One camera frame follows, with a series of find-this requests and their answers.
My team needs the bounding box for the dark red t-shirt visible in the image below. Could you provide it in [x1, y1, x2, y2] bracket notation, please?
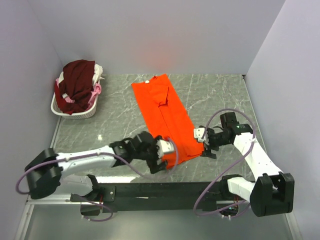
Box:
[56, 59, 95, 115]

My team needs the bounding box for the white garment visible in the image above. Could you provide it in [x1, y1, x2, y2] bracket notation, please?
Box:
[56, 64, 103, 86]

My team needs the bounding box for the black base beam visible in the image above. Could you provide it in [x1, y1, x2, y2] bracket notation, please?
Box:
[70, 182, 242, 217]

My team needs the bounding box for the pink garment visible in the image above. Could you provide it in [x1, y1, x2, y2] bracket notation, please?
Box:
[54, 78, 102, 109]

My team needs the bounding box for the white laundry basket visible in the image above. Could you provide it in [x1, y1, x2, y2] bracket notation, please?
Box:
[50, 79, 101, 120]

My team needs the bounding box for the orange t-shirt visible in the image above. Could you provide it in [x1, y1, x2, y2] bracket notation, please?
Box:
[131, 74, 204, 164]

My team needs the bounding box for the aluminium rail frame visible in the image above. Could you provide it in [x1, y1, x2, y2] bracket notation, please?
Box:
[13, 117, 301, 240]

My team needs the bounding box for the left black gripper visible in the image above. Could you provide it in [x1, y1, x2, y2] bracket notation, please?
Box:
[134, 135, 169, 172]

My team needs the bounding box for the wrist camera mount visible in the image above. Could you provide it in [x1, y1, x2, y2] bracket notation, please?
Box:
[156, 139, 175, 159]
[193, 127, 208, 143]

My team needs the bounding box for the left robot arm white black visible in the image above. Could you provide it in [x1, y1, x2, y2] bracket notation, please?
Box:
[24, 131, 175, 201]

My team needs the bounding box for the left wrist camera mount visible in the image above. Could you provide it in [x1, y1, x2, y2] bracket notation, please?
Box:
[156, 139, 175, 159]

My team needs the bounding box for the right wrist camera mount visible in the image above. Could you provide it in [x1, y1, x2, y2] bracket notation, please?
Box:
[193, 127, 208, 143]

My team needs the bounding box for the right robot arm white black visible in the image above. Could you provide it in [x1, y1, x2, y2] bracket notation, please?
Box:
[193, 109, 295, 217]

